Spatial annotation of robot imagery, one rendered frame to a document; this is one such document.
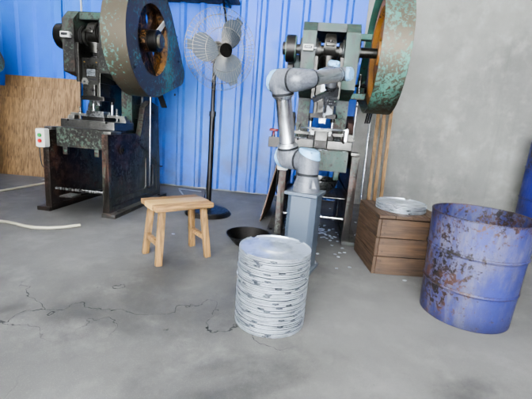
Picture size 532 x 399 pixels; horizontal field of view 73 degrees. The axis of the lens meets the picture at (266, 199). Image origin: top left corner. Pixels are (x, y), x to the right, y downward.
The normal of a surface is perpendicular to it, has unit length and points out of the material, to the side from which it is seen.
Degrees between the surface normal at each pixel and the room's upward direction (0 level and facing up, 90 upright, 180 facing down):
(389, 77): 119
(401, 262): 90
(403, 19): 73
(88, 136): 90
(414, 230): 90
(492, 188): 90
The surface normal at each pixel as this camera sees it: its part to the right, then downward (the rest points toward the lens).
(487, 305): -0.17, 0.24
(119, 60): -0.17, 0.64
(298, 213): -0.40, 0.17
